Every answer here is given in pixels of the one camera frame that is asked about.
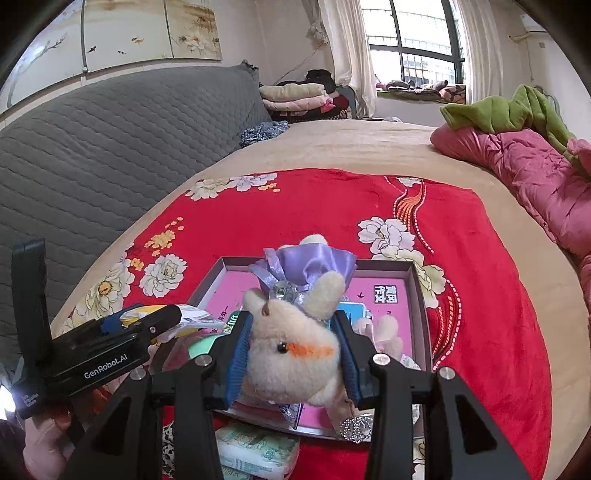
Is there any white and blue packet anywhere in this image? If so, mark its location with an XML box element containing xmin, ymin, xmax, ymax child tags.
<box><xmin>173</xmin><ymin>305</ymin><xmax>232</xmax><ymax>335</ymax></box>

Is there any stack of folded clothes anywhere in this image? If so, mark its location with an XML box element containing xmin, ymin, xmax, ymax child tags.
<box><xmin>259</xmin><ymin>83</ymin><xmax>333</xmax><ymax>114</ymax></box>

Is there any black clothes pile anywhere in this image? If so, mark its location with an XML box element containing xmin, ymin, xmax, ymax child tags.
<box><xmin>302</xmin><ymin>69</ymin><xmax>340</xmax><ymax>93</ymax></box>

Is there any painted wall panel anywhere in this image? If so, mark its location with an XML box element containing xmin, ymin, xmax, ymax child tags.
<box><xmin>0</xmin><ymin>0</ymin><xmax>223</xmax><ymax>121</ymax></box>

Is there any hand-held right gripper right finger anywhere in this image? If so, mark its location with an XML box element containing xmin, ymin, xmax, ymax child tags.
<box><xmin>332</xmin><ymin>310</ymin><xmax>532</xmax><ymax>480</ymax></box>

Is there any person's left forearm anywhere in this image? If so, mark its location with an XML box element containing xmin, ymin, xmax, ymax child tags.
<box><xmin>22</xmin><ymin>415</ymin><xmax>77</xmax><ymax>478</ymax></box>

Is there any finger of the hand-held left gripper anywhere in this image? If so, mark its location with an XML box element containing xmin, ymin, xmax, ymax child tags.
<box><xmin>99</xmin><ymin>314</ymin><xmax>139</xmax><ymax>337</ymax></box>
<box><xmin>134</xmin><ymin>305</ymin><xmax>183</xmax><ymax>344</ymax></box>

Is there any blue patterned cloth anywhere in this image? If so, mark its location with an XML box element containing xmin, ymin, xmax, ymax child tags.
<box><xmin>240</xmin><ymin>121</ymin><xmax>289</xmax><ymax>148</ymax></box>

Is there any shallow brown cardboard box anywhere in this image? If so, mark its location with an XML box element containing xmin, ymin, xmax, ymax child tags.
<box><xmin>187</xmin><ymin>256</ymin><xmax>432</xmax><ymax>439</ymax></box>

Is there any person's left hand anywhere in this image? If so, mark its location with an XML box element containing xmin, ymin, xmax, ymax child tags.
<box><xmin>37</xmin><ymin>390</ymin><xmax>109</xmax><ymax>435</ymax></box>

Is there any white air conditioner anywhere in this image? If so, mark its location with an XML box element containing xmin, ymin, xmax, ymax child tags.
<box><xmin>519</xmin><ymin>14</ymin><xmax>548</xmax><ymax>35</ymax></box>

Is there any dark framed window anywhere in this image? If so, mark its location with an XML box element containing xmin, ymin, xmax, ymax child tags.
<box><xmin>360</xmin><ymin>0</ymin><xmax>465</xmax><ymax>88</ymax></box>

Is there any thin grey wall pipe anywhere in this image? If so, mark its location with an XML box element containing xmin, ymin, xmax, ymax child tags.
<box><xmin>78</xmin><ymin>0</ymin><xmax>90</xmax><ymax>77</ymax></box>

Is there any green tissue pack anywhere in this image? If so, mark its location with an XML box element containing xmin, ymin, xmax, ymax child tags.
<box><xmin>215</xmin><ymin>422</ymin><xmax>301</xmax><ymax>480</ymax></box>

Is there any green blanket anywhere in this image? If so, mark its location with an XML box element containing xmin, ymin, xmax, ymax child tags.
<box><xmin>440</xmin><ymin>84</ymin><xmax>578</xmax><ymax>158</ymax></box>

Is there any grey quilted headboard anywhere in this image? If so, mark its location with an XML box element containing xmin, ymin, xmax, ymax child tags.
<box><xmin>0</xmin><ymin>62</ymin><xmax>273</xmax><ymax>370</ymax></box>

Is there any red floral blanket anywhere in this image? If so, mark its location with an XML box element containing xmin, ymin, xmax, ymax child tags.
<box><xmin>51</xmin><ymin>168</ymin><xmax>555</xmax><ymax>480</ymax></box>

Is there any patterned window seat cushion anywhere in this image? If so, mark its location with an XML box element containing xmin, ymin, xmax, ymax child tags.
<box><xmin>376</xmin><ymin>79</ymin><xmax>467</xmax><ymax>104</ymax></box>

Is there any white curtain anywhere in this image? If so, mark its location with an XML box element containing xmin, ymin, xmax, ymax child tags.
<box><xmin>450</xmin><ymin>0</ymin><xmax>504</xmax><ymax>104</ymax></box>
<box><xmin>305</xmin><ymin>0</ymin><xmax>377</xmax><ymax>118</ymax></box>

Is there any beige plush toy purple dress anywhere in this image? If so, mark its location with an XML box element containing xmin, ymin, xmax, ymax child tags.
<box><xmin>240</xmin><ymin>234</ymin><xmax>376</xmax><ymax>444</ymax></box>

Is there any yellow and white packet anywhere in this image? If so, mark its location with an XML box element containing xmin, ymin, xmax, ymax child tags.
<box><xmin>117</xmin><ymin>305</ymin><xmax>164</xmax><ymax>326</ymax></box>

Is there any bed with beige sheet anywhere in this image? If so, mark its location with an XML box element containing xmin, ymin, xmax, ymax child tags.
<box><xmin>51</xmin><ymin>117</ymin><xmax>591</xmax><ymax>480</ymax></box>

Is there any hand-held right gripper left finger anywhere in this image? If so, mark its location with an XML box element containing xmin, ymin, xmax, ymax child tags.
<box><xmin>60</xmin><ymin>311</ymin><xmax>254</xmax><ymax>480</ymax></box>

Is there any pink quilt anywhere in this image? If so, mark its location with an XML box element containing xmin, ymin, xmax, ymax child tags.
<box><xmin>429</xmin><ymin>124</ymin><xmax>591</xmax><ymax>324</ymax></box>

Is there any small beige plush toy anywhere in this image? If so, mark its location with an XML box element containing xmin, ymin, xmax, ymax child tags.
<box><xmin>353</xmin><ymin>316</ymin><xmax>404</xmax><ymax>358</ymax></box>

